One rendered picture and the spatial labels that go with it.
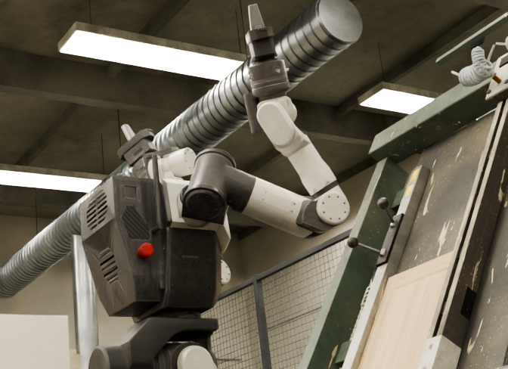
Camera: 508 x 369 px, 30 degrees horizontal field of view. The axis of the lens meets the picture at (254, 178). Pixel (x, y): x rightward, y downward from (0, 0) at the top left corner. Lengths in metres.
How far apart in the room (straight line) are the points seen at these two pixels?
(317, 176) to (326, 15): 3.46
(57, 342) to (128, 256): 4.26
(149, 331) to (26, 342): 4.18
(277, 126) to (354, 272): 1.16
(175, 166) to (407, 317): 0.85
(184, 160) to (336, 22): 3.38
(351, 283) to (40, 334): 3.45
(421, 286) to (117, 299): 0.99
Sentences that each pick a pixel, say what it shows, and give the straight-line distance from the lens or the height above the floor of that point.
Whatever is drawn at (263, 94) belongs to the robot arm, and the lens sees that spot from 2.19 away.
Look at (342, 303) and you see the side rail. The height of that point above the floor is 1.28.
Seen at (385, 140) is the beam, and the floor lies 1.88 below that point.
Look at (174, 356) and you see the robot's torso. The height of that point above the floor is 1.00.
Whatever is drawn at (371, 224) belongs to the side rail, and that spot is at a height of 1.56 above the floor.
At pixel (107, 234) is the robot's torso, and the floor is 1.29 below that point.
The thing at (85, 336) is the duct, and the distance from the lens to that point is 8.36.
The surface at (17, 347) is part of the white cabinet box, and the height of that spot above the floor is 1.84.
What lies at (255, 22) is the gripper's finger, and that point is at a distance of 2.23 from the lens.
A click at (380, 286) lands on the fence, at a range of 2.97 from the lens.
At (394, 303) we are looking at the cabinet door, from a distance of 2.88.
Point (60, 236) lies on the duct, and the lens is 8.79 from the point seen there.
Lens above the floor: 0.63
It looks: 20 degrees up
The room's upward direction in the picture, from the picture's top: 7 degrees counter-clockwise
